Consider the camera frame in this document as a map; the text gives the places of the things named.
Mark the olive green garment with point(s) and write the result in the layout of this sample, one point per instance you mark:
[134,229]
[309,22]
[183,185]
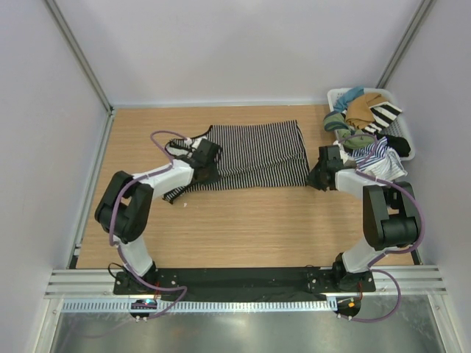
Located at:
[353,139]

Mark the blue white striped tank top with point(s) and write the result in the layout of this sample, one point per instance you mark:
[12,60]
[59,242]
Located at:
[380,161]

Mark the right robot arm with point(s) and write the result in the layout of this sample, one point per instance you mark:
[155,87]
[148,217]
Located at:
[391,219]

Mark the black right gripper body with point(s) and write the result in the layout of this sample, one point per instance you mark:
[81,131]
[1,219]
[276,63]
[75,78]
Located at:
[315,179]

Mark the right aluminium corner post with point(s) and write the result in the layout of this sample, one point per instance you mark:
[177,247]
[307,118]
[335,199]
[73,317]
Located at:
[418,19]

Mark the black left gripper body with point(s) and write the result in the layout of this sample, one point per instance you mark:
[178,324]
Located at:
[212,175]

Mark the aluminium corner post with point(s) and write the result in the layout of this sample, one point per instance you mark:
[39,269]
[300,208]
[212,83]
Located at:
[418,19]
[78,53]

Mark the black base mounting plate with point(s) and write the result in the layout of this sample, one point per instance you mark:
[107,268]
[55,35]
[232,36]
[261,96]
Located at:
[248,283]

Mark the tan brown garment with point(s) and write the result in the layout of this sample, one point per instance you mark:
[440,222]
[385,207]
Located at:
[359,114]

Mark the teal blue garment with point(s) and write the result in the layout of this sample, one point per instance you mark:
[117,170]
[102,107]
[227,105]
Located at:
[342,102]

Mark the perforated cable duct strip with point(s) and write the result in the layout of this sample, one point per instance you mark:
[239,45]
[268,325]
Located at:
[149,306]

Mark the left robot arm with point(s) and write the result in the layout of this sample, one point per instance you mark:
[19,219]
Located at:
[124,208]

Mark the aluminium front rail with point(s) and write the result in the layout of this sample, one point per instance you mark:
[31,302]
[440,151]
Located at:
[410,279]

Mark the white plastic laundry basket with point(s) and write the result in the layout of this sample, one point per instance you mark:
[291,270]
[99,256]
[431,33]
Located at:
[398,128]

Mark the left aluminium corner post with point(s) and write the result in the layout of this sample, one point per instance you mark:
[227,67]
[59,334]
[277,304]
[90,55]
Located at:
[78,53]

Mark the black white striped tank top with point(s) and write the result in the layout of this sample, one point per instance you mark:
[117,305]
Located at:
[252,156]

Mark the wide black white striped garment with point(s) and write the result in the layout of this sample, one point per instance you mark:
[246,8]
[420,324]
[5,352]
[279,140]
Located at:
[383,116]

